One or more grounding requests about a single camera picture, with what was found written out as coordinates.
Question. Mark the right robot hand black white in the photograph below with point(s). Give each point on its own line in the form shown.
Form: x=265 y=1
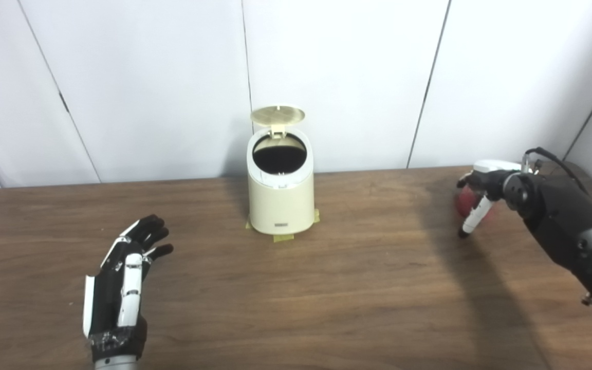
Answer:
x=491 y=177

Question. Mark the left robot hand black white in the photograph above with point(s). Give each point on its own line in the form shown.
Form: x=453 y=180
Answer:
x=111 y=298

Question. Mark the red apple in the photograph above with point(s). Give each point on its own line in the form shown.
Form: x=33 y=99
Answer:
x=465 y=203

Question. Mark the cream-colored bin body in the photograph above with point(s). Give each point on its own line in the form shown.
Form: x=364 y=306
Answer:
x=280 y=205

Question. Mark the round cream bin lid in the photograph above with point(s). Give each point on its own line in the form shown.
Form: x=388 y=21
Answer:
x=278 y=116

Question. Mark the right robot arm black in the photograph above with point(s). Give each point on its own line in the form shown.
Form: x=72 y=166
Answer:
x=568 y=221

